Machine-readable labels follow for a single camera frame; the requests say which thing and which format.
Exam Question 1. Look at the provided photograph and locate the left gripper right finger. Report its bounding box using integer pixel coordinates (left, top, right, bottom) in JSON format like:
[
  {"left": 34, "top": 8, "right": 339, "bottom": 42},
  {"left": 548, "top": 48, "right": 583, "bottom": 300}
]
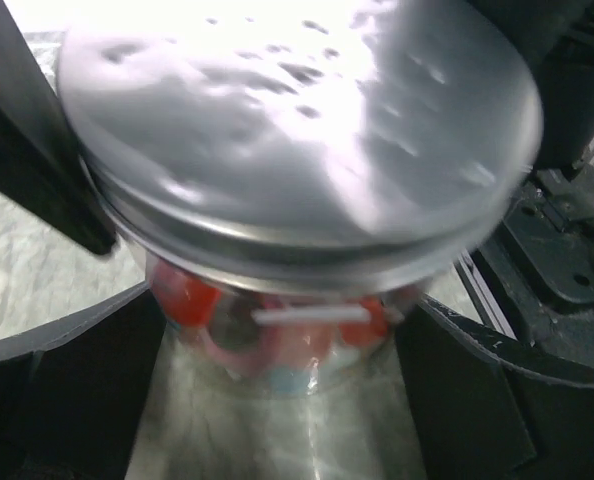
[{"left": 395, "top": 297, "right": 594, "bottom": 479}]

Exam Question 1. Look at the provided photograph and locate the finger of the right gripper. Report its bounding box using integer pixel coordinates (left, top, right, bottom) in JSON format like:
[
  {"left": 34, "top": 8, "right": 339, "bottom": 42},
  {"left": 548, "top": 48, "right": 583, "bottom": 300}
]
[{"left": 0, "top": 1, "right": 116, "bottom": 256}]

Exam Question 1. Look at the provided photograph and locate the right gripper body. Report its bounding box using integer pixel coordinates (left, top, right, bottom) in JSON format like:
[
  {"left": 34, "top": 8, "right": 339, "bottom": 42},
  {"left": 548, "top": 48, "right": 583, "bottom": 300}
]
[{"left": 471, "top": 1, "right": 594, "bottom": 168}]

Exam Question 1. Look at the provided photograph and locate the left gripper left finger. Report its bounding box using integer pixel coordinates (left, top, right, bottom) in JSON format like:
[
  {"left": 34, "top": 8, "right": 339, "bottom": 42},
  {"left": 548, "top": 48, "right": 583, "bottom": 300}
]
[{"left": 0, "top": 284, "right": 165, "bottom": 479}]

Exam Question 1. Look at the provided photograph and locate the clear jar lid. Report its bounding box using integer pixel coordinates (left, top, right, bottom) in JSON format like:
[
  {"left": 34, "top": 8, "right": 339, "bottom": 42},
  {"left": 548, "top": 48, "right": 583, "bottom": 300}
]
[{"left": 56, "top": 1, "right": 542, "bottom": 296}]

